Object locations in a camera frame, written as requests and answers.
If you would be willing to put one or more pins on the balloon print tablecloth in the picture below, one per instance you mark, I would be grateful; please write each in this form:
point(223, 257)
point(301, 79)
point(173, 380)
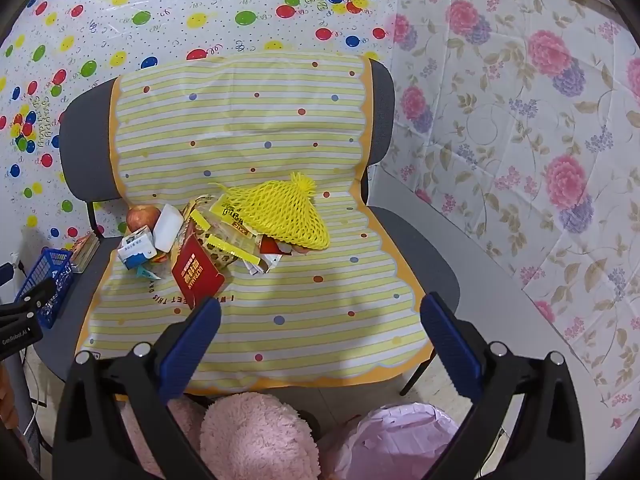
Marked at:
point(150, 10)

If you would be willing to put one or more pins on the yellow snack wrapper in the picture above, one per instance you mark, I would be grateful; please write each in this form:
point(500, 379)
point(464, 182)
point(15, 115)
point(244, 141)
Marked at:
point(227, 212)

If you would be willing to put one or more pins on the pink bin with liner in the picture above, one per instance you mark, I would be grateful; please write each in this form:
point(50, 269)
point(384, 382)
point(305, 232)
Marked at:
point(395, 440)

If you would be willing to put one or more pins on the floral print cloth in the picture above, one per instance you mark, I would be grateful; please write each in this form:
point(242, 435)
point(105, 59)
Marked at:
point(525, 135)

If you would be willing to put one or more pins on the red apple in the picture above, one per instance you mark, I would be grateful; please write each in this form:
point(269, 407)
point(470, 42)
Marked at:
point(140, 217)

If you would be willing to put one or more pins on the blue plastic basket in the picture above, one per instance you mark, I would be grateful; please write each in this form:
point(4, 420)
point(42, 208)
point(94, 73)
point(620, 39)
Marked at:
point(47, 270)

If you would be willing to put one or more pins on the blue and white milk carton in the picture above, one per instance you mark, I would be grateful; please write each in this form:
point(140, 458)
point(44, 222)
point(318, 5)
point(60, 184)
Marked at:
point(134, 247)

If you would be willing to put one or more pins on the red paper packet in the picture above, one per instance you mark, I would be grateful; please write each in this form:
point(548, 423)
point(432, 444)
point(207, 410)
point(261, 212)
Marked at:
point(195, 272)

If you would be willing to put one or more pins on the woven bamboo basket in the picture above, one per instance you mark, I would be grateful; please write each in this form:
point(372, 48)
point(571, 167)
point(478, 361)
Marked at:
point(220, 255)

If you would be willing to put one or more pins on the yellow foam fruit net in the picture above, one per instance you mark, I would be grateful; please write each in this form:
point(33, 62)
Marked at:
point(285, 210)

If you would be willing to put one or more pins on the small teal wrapper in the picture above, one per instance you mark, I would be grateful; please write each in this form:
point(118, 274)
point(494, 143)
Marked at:
point(147, 273)

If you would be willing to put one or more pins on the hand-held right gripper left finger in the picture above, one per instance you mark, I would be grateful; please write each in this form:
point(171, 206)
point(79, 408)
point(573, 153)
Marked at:
point(192, 345)

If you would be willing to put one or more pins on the stack of books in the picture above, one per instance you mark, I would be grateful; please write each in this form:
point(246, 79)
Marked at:
point(85, 252)

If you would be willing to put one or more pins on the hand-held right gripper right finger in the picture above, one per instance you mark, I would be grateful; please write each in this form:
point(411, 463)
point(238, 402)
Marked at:
point(450, 340)

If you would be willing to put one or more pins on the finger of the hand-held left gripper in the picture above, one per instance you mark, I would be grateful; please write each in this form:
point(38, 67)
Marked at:
point(35, 294)

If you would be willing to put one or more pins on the yellow striped dotted cloth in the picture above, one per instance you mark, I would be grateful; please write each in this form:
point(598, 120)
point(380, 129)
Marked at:
point(250, 135)

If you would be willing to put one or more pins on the white crumpled wrapper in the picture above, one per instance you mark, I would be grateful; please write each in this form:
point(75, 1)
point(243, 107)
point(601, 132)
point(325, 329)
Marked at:
point(265, 262)

